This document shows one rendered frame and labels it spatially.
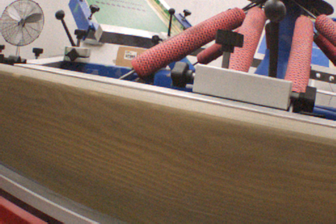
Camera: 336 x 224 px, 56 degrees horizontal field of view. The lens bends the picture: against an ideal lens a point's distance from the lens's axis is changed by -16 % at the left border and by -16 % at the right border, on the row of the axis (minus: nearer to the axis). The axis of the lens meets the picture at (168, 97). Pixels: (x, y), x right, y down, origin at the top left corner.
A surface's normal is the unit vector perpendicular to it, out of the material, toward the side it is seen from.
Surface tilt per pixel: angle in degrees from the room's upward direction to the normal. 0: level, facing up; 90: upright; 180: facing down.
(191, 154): 90
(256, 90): 90
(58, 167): 90
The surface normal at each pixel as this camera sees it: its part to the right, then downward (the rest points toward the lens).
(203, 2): -0.39, 0.04
